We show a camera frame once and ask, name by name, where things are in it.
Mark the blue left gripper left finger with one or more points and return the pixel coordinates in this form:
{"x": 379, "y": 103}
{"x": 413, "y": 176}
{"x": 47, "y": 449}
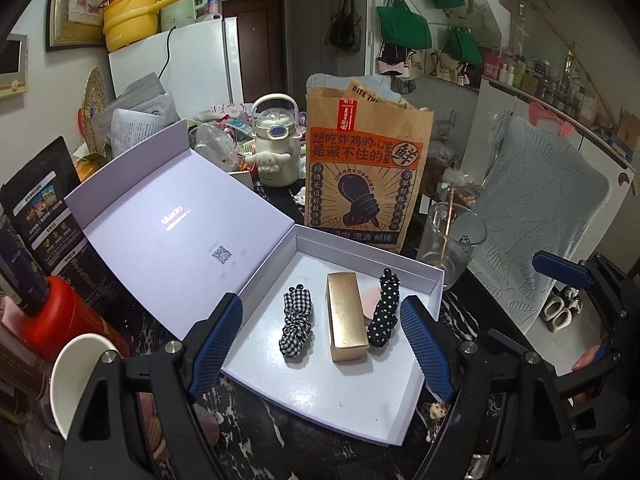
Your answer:
{"x": 208, "y": 344}

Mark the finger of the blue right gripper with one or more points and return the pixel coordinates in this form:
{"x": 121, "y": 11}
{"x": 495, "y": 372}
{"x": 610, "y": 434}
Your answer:
{"x": 564, "y": 271}

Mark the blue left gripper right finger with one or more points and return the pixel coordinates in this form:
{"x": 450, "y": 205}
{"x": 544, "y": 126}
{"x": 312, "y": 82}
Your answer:
{"x": 420, "y": 330}

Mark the black polka dot scrunchie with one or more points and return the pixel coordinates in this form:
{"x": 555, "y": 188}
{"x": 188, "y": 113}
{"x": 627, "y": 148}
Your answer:
{"x": 385, "y": 317}

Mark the gold rectangular box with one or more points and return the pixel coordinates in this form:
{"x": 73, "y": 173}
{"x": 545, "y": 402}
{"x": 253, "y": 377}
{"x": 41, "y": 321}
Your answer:
{"x": 347, "y": 329}

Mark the gold decorated hair clip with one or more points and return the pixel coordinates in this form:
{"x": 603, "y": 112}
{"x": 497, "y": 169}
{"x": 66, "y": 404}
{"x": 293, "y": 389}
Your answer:
{"x": 436, "y": 415}

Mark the light blue cushion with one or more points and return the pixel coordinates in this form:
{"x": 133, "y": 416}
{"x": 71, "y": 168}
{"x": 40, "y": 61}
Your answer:
{"x": 540, "y": 195}

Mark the black white gingham scrunchie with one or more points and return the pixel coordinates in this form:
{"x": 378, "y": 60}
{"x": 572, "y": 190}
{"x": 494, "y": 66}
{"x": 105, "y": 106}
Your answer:
{"x": 297, "y": 326}

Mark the pink round compact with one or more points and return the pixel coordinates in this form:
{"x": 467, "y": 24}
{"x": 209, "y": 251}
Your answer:
{"x": 369, "y": 301}

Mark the lavender gift box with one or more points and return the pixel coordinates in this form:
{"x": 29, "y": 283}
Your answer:
{"x": 179, "y": 233}

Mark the clear glass cup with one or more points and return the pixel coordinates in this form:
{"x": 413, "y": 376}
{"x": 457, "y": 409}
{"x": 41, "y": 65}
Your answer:
{"x": 451, "y": 236}

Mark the pink paper cup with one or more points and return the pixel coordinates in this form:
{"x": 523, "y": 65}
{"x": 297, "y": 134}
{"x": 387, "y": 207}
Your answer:
{"x": 71, "y": 372}

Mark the red canister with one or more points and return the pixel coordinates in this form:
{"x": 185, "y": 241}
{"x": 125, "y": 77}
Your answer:
{"x": 62, "y": 317}

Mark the brown paper food bag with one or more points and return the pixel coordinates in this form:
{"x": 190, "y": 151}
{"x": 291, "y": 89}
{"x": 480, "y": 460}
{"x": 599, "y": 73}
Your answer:
{"x": 365, "y": 160}

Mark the cream cartoon water bottle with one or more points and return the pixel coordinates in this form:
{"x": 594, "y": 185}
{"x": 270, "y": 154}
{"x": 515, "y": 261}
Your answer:
{"x": 274, "y": 121}

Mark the black printed pouch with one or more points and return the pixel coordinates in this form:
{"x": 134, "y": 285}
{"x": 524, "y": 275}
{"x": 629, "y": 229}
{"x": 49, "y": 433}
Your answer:
{"x": 34, "y": 200}

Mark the woven straw fan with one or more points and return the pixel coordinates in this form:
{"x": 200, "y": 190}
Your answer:
{"x": 93, "y": 102}

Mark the white refrigerator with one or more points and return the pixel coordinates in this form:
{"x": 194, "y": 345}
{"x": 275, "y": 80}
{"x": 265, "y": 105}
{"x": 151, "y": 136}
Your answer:
{"x": 199, "y": 64}

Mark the green handbag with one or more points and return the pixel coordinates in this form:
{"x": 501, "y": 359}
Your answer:
{"x": 401, "y": 27}

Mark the brown entrance door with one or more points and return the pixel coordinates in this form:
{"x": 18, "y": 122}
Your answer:
{"x": 261, "y": 35}

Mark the yellow pot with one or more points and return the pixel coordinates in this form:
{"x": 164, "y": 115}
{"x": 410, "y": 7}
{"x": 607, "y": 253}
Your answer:
{"x": 129, "y": 21}

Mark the gold framed picture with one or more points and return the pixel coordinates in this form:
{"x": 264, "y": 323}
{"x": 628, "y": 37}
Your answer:
{"x": 74, "y": 24}

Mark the wall intercom panel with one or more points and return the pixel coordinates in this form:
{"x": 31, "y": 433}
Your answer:
{"x": 14, "y": 66}

